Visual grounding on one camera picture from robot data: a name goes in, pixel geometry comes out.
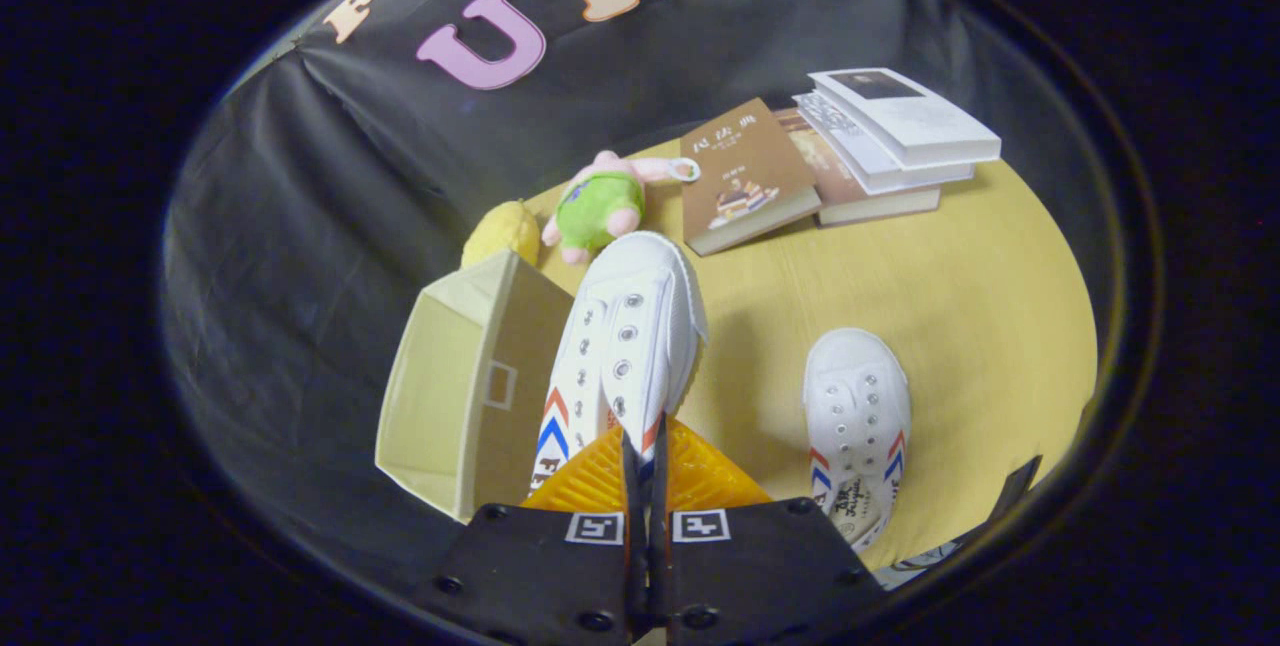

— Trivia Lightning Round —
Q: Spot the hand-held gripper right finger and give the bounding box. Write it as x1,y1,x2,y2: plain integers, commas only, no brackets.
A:
648,414,888,646

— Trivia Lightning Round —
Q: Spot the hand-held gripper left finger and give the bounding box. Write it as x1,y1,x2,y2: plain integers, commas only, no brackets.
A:
413,426,642,646

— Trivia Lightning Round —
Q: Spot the beige fabric storage box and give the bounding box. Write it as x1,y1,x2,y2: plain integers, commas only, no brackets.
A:
374,247,577,525

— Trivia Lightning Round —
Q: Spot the white canvas shoe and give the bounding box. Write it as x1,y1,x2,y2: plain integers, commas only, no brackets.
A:
802,327,913,555
527,231,710,503

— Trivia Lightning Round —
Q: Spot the dark furniture piece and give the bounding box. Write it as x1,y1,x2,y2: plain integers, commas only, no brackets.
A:
958,455,1044,549

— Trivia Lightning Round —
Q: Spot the yellow plush toy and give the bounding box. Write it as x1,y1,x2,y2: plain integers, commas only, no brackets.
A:
460,198,542,271

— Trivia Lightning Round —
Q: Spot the pink plush toy green outfit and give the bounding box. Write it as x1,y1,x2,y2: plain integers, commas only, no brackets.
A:
540,150,702,266

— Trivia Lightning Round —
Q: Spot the tan photo cover book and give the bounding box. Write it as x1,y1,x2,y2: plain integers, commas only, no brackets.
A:
774,107,942,228

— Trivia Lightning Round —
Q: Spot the brown cover book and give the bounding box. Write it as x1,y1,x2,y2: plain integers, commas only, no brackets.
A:
679,97,824,258

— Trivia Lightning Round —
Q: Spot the white patterned cover book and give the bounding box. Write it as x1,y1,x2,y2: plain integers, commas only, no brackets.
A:
792,90,977,196

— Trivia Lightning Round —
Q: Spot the white book dark photo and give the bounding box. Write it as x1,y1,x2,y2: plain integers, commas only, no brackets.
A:
807,67,1003,170

